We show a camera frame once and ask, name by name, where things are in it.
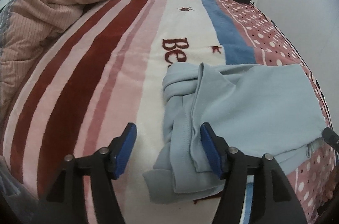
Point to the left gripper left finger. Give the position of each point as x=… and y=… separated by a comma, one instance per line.
x=89, y=176

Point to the light blue pants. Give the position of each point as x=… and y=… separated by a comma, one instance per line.
x=256, y=108

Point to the striped patterned bed blanket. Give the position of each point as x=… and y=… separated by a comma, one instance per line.
x=107, y=71

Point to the pink ribbed comforter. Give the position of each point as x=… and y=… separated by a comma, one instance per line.
x=27, y=27

